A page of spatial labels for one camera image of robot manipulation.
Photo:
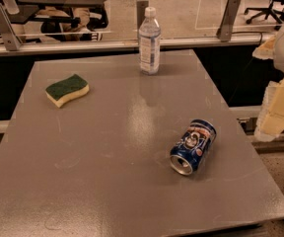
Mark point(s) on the blue pepsi can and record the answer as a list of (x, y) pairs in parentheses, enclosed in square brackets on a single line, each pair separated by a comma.
[(188, 152)]

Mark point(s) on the green yellow sponge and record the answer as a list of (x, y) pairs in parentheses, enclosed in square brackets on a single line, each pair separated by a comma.
[(64, 91)]

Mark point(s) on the left metal bracket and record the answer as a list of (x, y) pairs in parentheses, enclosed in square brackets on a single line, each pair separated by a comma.
[(11, 41)]

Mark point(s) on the metal railing bar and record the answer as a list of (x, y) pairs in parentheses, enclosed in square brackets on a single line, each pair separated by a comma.
[(243, 38)]

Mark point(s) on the clear plastic water bottle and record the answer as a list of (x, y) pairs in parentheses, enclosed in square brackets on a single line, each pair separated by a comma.
[(149, 42)]

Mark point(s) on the seated person in background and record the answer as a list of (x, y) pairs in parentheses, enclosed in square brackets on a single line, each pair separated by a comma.
[(67, 31)]

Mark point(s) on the metal bracket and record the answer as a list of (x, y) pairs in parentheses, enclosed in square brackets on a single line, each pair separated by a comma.
[(11, 41), (225, 30), (141, 5)]

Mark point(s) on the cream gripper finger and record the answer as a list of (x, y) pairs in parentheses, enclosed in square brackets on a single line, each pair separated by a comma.
[(270, 121), (265, 50)]

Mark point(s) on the right metal bracket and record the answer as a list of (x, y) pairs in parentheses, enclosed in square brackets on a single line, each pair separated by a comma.
[(225, 30)]

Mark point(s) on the middle metal bracket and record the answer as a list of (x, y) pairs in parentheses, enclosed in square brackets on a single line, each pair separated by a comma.
[(141, 5)]

